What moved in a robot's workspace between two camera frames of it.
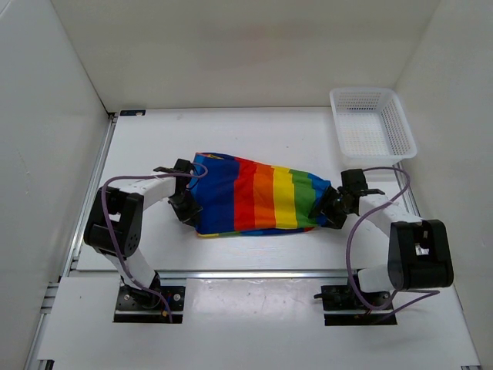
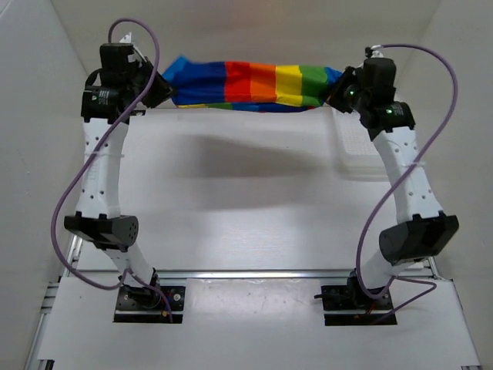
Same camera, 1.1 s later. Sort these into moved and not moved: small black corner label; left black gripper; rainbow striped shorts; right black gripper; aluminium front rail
Moved: left black gripper; rainbow striped shorts; right black gripper
Not moved: small black corner label; aluminium front rail
